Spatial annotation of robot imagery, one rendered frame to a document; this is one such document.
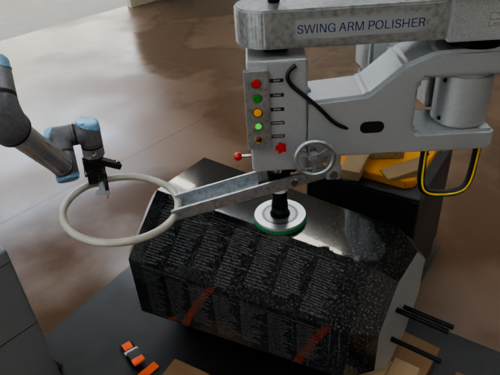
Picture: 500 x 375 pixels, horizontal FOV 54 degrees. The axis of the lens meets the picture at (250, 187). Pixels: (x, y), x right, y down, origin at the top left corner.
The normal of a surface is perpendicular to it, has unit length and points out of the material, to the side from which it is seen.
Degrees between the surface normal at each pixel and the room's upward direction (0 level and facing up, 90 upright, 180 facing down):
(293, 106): 90
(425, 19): 90
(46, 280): 0
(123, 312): 0
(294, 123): 90
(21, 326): 90
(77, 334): 0
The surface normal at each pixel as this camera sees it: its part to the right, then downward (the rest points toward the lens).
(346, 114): 0.01, 0.55
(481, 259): -0.06, -0.83
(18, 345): 0.76, 0.32
